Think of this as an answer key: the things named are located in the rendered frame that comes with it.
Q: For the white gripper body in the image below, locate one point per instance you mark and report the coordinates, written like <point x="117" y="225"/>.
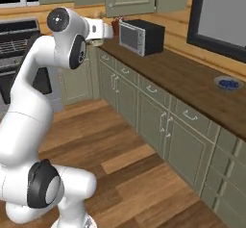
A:
<point x="108" y="30"/>

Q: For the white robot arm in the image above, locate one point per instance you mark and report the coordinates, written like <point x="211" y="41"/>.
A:
<point x="29" y="126"/>

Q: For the green lower cabinet door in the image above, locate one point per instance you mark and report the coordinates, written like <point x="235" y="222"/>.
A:
<point x="149" y="122"/>
<point x="105" y="84"/>
<point x="128" y="103"/>
<point x="189" y="155"/>

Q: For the green lower cabinet run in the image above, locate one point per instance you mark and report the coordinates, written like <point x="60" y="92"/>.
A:
<point x="77" y="78"/>

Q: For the green drawer front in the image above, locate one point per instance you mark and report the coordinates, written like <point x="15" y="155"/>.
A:
<point x="205" y="126"/>
<point x="110" y="62"/>
<point x="131" y="76"/>
<point x="161" y="97"/>

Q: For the black and silver microwave oven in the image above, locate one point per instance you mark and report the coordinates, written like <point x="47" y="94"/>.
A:
<point x="150" y="36"/>

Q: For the black stove with oven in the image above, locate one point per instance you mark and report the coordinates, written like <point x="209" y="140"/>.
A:
<point x="12" y="45"/>

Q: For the large dark framed window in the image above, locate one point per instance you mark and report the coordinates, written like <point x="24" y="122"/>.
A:
<point x="221" y="10"/>

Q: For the grey bowl with blue pattern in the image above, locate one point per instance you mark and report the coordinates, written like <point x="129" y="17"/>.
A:
<point x="228" y="83"/>

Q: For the green drawer stack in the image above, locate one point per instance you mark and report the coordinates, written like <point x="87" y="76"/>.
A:
<point x="230" y="180"/>

